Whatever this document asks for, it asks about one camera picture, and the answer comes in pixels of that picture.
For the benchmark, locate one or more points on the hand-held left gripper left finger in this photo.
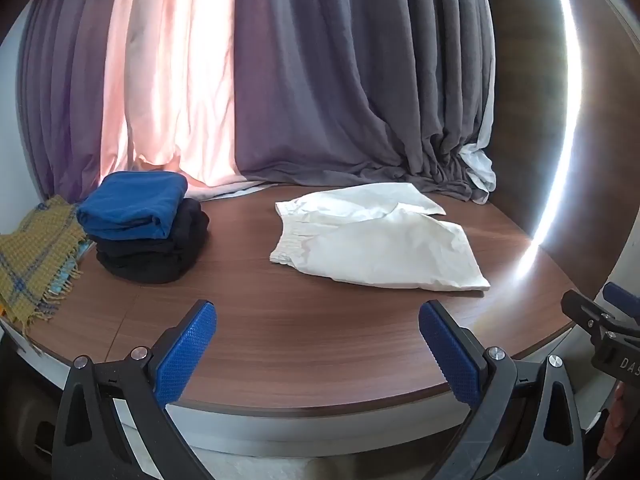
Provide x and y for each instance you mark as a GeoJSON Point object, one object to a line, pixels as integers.
{"type": "Point", "coordinates": [185, 355]}

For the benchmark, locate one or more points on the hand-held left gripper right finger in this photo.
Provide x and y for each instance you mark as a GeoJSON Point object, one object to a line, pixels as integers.
{"type": "Point", "coordinates": [447, 355]}

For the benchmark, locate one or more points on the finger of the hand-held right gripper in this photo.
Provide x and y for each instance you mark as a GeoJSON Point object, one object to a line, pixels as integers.
{"type": "Point", "coordinates": [622, 302]}
{"type": "Point", "coordinates": [585, 312]}

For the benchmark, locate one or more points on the white pants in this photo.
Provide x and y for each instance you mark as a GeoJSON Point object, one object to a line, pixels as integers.
{"type": "Point", "coordinates": [380, 250]}

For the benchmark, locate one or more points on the person's right hand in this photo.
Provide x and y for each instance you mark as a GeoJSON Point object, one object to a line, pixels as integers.
{"type": "Point", "coordinates": [615, 420]}

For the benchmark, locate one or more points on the folded black garment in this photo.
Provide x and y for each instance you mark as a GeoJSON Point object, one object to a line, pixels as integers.
{"type": "Point", "coordinates": [145, 260]}

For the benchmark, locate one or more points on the folded blue garment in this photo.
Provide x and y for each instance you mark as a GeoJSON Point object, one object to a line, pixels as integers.
{"type": "Point", "coordinates": [130, 205]}

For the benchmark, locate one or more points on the yellow plaid fringed scarf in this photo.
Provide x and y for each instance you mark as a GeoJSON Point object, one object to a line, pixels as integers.
{"type": "Point", "coordinates": [35, 260]}

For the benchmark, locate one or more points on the white curtain lining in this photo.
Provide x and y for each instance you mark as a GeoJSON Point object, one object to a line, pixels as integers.
{"type": "Point", "coordinates": [477, 167]}

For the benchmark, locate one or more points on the pink sheer curtain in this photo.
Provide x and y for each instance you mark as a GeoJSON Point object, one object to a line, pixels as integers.
{"type": "Point", "coordinates": [170, 85]}

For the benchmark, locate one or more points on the grey curtain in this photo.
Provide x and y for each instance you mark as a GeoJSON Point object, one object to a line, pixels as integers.
{"type": "Point", "coordinates": [65, 110]}
{"type": "Point", "coordinates": [325, 85]}

